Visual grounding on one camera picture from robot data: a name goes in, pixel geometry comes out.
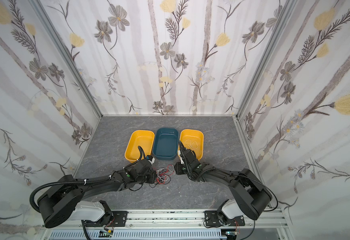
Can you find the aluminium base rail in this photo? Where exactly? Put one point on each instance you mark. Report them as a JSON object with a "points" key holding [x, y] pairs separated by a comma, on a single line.
{"points": [[270, 226]]}

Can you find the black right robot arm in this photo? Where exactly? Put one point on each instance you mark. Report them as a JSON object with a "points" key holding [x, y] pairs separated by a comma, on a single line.
{"points": [[251, 196]]}

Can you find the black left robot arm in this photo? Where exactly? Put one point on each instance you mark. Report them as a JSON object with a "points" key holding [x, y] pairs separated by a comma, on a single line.
{"points": [[64, 200]]}

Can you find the white perforated cable duct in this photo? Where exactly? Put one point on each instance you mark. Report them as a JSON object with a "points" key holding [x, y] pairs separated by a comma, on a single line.
{"points": [[208, 234]]}

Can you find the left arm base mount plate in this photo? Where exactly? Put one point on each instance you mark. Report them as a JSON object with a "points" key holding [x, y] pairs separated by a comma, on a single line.
{"points": [[115, 219]]}

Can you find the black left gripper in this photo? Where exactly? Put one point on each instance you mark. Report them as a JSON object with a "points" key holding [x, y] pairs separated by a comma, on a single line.
{"points": [[148, 173]]}

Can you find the right yellow plastic bin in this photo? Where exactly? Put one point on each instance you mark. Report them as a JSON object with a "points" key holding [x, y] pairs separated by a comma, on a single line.
{"points": [[193, 140]]}

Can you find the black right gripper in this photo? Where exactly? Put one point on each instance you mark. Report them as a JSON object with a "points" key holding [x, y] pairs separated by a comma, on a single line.
{"points": [[188, 157]]}

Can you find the teal plastic bin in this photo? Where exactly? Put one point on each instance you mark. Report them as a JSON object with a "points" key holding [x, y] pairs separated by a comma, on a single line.
{"points": [[166, 144]]}

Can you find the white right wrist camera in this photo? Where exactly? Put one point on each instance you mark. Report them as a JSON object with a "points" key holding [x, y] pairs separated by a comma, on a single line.
{"points": [[180, 157]]}

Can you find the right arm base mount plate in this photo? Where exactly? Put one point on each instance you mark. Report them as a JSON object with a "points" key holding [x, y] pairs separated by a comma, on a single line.
{"points": [[216, 219]]}

